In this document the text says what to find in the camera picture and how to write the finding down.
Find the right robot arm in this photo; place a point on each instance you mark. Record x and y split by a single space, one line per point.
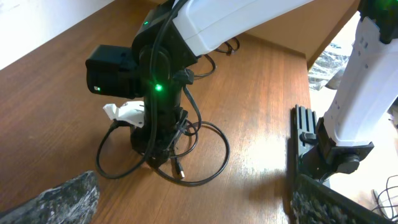
154 70

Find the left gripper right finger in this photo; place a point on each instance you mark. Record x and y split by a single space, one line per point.
313 202

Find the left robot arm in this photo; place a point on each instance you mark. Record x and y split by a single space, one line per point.
107 124

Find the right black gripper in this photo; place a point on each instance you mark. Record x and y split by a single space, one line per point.
169 125

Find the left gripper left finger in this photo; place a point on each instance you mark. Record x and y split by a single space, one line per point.
74 201

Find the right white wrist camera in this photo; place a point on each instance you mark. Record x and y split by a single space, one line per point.
131 112

